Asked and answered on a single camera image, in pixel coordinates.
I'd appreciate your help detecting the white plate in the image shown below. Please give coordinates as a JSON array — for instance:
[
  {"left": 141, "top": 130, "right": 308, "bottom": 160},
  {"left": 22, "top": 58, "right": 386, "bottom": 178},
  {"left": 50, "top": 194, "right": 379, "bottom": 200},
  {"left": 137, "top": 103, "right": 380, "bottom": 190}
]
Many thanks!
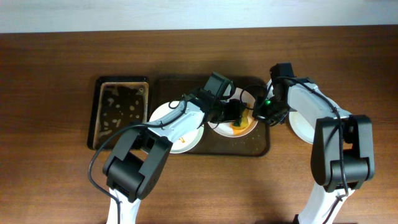
[
  {"left": 208, "top": 87, "right": 257, "bottom": 138},
  {"left": 149, "top": 103, "right": 204, "bottom": 154}
]

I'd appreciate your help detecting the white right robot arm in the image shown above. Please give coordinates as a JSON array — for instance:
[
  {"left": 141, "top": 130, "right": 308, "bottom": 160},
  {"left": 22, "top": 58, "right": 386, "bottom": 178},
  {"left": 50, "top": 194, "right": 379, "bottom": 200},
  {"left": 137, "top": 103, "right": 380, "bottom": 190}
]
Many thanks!
[{"left": 252, "top": 63, "right": 375, "bottom": 224}]

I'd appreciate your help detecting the black tray with soapy water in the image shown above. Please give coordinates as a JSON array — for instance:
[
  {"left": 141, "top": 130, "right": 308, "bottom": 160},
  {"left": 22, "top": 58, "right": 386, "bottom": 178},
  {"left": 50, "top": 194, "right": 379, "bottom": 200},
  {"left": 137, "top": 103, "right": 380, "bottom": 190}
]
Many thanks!
[{"left": 86, "top": 76, "right": 149, "bottom": 150}]

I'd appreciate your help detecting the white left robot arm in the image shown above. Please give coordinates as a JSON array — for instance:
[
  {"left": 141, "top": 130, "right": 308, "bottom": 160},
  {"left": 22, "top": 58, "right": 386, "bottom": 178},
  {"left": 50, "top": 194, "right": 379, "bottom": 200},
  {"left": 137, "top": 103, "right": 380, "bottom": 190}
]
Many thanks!
[{"left": 103, "top": 72, "right": 239, "bottom": 223}]

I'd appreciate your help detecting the yellow green scrub sponge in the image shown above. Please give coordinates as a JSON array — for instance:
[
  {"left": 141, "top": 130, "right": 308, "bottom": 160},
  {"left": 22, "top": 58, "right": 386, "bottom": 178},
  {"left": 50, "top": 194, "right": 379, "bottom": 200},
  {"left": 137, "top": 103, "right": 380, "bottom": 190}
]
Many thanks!
[{"left": 231, "top": 108, "right": 249, "bottom": 130}]

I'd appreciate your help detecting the grey-white plate with ketchup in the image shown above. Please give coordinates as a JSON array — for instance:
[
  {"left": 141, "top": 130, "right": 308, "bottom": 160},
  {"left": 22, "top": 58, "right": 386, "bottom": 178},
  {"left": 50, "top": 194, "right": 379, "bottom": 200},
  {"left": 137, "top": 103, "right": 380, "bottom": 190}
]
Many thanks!
[{"left": 289, "top": 111, "right": 315, "bottom": 144}]

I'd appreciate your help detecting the dark brown serving tray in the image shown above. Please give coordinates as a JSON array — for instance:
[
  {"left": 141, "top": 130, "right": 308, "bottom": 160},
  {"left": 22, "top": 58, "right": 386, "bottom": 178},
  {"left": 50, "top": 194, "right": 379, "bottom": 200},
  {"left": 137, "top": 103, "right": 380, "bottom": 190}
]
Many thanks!
[{"left": 149, "top": 75, "right": 271, "bottom": 157}]

